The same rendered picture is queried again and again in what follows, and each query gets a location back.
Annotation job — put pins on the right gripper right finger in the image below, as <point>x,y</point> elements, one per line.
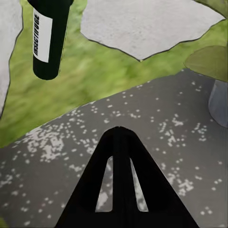
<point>166,209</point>

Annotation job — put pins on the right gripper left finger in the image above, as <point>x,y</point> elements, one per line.
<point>80,209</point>

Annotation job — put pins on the pot plant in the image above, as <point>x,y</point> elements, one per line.
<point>212,61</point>

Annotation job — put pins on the insectifuge atomizer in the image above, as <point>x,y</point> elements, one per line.
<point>49,27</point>

